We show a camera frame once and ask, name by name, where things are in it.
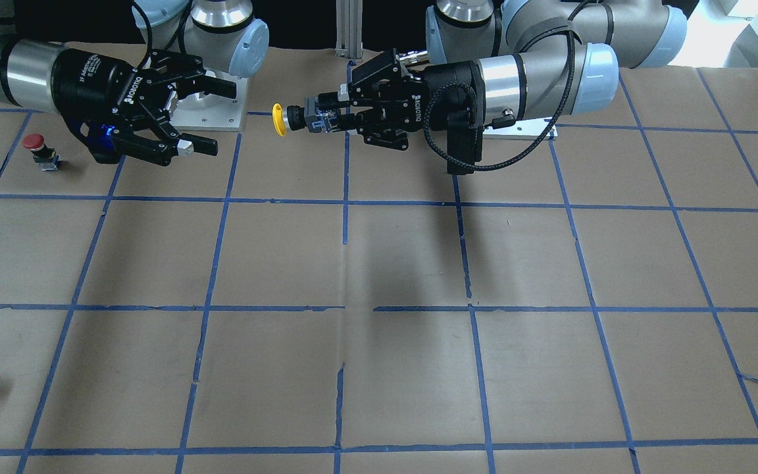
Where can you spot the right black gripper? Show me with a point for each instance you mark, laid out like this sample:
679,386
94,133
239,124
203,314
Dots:
84,80

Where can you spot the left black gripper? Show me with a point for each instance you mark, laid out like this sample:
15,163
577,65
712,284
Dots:
443,84

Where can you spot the yellow push button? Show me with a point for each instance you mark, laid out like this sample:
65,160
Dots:
319,114

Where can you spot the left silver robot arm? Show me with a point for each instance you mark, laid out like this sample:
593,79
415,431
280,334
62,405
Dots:
524,60

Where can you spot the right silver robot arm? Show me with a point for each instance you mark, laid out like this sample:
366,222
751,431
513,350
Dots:
227,35

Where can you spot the red push button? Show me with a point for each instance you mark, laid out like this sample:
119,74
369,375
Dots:
45,157

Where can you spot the brown paper table cover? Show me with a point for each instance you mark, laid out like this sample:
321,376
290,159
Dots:
315,305

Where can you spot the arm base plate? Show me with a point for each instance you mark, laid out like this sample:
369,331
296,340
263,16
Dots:
522,130
209,112

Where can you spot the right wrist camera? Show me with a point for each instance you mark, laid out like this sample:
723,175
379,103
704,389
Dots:
96,137

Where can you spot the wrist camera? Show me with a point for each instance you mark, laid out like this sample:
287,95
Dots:
96,137
463,138

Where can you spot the aluminium frame post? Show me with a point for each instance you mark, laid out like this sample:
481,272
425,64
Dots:
348,22

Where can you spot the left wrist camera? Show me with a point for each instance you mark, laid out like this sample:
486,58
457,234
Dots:
463,138

